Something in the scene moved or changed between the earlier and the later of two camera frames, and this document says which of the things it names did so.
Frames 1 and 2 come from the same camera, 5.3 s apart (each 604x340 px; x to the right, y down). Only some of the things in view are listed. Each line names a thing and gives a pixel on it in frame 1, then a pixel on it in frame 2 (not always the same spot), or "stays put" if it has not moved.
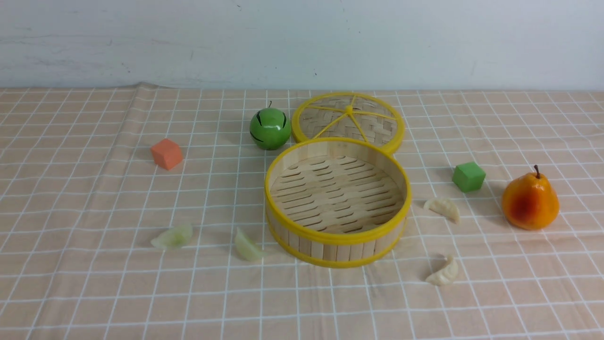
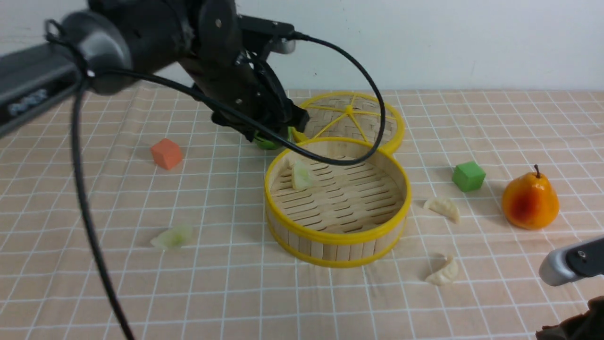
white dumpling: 444,207 stays put
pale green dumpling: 245,249 -> 302,177
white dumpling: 445,276 stays put
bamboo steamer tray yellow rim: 337,202 stays put
